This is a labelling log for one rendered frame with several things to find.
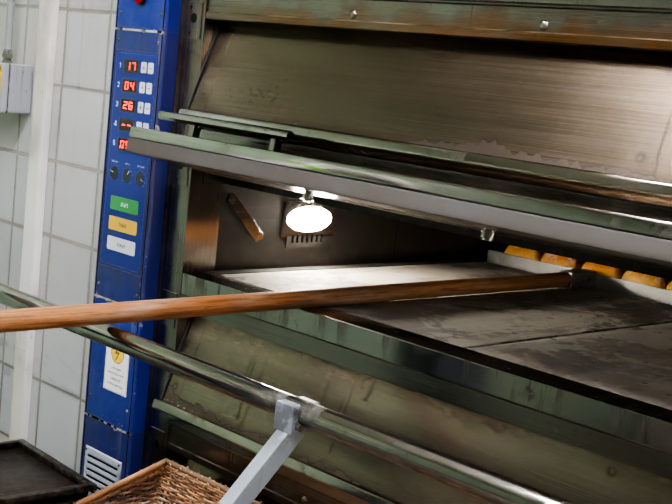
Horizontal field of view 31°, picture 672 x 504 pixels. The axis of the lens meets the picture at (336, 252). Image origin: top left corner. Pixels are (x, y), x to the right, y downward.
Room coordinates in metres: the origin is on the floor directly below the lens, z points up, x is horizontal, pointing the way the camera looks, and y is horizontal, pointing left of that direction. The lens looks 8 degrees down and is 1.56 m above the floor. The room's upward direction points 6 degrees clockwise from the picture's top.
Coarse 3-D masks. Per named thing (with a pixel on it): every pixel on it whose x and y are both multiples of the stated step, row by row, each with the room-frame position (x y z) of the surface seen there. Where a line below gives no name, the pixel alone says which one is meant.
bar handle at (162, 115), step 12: (168, 120) 2.05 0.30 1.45; (180, 120) 2.02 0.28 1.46; (192, 120) 2.00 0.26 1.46; (204, 120) 1.98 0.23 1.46; (216, 120) 1.96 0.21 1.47; (192, 132) 1.99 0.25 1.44; (240, 132) 1.92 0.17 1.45; (252, 132) 1.89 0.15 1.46; (264, 132) 1.87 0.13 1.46; (276, 132) 1.86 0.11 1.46; (288, 132) 1.84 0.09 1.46; (276, 144) 1.85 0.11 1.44
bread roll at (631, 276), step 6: (624, 276) 2.49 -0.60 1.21; (630, 276) 2.47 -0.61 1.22; (636, 276) 2.46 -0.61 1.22; (642, 276) 2.45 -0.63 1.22; (648, 276) 2.45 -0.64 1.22; (654, 276) 2.45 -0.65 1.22; (636, 282) 2.45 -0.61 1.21; (642, 282) 2.45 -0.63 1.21; (648, 282) 2.44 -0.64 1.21; (654, 282) 2.44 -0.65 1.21; (660, 282) 2.44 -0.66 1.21
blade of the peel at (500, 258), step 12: (492, 252) 2.71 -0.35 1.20; (504, 264) 2.68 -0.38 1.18; (516, 264) 2.66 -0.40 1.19; (528, 264) 2.63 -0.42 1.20; (540, 264) 2.61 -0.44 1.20; (552, 264) 2.59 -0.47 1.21; (600, 276) 2.50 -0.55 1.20; (612, 288) 2.48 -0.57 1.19; (624, 288) 2.46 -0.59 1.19; (636, 288) 2.44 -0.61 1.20; (648, 288) 2.42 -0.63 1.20; (660, 288) 2.40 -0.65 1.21; (660, 300) 2.40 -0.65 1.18
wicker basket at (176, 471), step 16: (160, 464) 2.08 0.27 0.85; (176, 464) 2.07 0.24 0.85; (128, 480) 2.03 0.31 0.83; (144, 480) 2.05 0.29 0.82; (160, 480) 2.08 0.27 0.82; (176, 480) 2.05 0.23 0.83; (192, 480) 2.03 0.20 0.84; (208, 480) 2.00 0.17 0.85; (96, 496) 1.98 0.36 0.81; (112, 496) 2.01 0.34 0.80; (128, 496) 2.03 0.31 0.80; (144, 496) 2.06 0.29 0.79; (160, 496) 2.07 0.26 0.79; (176, 496) 2.04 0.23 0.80; (192, 496) 2.02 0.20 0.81; (208, 496) 1.99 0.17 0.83
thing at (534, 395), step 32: (192, 288) 2.13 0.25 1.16; (224, 288) 2.07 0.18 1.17; (256, 288) 2.07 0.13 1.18; (288, 320) 1.95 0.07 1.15; (320, 320) 1.90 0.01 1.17; (352, 320) 1.88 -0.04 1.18; (384, 352) 1.80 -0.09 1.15; (416, 352) 1.75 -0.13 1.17; (448, 352) 1.72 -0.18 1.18; (480, 384) 1.67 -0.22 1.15; (512, 384) 1.63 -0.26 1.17; (544, 384) 1.59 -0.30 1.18; (576, 384) 1.61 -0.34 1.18; (576, 416) 1.55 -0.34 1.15; (608, 416) 1.52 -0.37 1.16; (640, 416) 1.49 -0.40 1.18
